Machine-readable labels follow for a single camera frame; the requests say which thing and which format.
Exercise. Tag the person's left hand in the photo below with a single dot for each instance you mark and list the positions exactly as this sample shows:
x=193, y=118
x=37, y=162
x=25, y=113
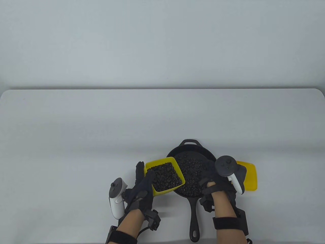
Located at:
x=142, y=193

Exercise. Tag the person's right hand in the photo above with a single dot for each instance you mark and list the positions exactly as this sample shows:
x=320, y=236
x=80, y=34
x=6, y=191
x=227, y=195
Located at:
x=213, y=175

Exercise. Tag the yellow plastic container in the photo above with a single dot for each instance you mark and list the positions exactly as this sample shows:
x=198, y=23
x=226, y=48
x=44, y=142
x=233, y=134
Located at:
x=162, y=193

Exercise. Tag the heap of coffee beans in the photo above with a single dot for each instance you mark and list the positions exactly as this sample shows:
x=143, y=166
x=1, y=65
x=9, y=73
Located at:
x=165, y=178

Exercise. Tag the yellow container lid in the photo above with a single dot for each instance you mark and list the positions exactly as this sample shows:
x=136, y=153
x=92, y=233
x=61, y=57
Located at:
x=250, y=178

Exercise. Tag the black cast iron frying pan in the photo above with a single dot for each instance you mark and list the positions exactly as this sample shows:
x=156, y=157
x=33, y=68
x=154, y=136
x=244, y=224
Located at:
x=194, y=216

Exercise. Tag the person's right forearm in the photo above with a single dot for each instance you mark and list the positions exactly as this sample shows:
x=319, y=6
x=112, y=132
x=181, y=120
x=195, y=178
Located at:
x=226, y=206

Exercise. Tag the person's left forearm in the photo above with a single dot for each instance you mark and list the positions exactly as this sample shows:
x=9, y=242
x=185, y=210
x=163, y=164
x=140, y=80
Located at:
x=130, y=225

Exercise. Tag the white grey right controller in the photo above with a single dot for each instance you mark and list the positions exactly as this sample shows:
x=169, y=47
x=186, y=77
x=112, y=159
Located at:
x=224, y=165

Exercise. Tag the white grey controller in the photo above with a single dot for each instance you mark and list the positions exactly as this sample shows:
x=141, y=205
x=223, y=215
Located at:
x=117, y=203
x=224, y=165

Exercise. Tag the white grey left controller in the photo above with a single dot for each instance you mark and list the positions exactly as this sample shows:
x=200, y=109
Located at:
x=117, y=203

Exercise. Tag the black left glove sensor box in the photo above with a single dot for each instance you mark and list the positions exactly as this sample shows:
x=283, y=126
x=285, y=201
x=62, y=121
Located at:
x=152, y=219

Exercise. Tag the black glove sensor box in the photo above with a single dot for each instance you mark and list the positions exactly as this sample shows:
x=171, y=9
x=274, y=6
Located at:
x=206, y=203
x=152, y=219

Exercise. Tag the black right glove sensor box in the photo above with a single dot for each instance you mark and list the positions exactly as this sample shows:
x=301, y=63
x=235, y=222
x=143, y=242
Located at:
x=206, y=203

